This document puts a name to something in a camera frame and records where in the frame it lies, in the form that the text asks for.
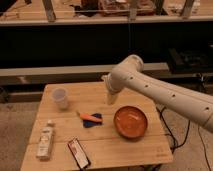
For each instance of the cream tapered end tool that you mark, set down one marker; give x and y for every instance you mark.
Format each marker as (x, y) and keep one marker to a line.
(111, 98)

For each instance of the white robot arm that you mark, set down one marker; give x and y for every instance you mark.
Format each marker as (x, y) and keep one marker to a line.
(193, 105)

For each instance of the orange round bowl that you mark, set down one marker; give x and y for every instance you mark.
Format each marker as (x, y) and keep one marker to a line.
(130, 122)

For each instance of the orange carrot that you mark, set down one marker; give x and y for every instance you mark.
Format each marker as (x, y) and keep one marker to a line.
(88, 117)

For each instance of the clear plastic cup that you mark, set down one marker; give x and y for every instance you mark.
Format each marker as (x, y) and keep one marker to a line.
(59, 96)

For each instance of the black red flat box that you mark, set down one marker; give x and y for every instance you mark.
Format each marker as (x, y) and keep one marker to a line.
(78, 153)

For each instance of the white glue bottle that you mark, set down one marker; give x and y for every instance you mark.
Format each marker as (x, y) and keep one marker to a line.
(45, 141)

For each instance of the long metal shelf rail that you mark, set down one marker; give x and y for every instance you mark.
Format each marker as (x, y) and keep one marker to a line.
(46, 75)

